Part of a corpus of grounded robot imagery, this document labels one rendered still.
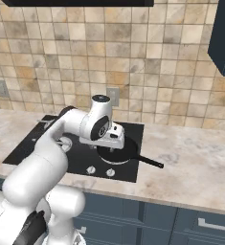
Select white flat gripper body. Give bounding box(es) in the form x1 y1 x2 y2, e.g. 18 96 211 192
79 134 126 150

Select dark blue cupboard door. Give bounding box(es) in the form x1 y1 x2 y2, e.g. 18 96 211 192
73 190 145 245

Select black frying pan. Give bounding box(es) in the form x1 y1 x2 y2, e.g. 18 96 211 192
96 136 166 169

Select black hob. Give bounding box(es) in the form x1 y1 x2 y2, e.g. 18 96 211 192
2 114 146 184

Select silver drawer handle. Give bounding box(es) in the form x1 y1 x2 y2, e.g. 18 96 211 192
197 217 225 233

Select dark blue wall cupboard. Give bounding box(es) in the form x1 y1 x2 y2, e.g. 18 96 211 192
207 0 225 78

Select dark blue drawer front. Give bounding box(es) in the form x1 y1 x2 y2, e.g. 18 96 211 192
176 207 225 245

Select grey wall outlet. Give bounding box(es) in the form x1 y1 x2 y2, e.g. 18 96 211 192
0 78 11 99
105 86 121 108

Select silver hob knob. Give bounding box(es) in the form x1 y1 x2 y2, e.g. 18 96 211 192
105 167 117 178
58 137 74 152
85 165 97 176

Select black extractor hood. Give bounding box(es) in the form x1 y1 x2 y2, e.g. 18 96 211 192
1 0 155 8

